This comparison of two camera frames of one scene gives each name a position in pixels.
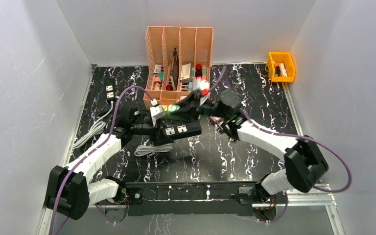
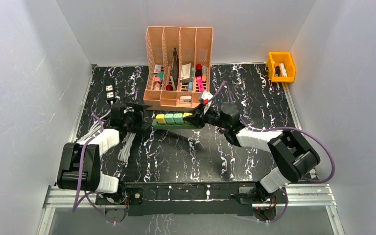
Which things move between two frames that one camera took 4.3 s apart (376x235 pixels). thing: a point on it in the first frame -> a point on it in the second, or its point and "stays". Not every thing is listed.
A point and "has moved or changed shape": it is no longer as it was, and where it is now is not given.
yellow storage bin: [280, 67] stays
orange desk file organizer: [179, 61] stays
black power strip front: [110, 92] stays
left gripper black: [157, 135] -> [138, 116]
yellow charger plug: [166, 108] has moved or changed shape
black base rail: [189, 199] stays
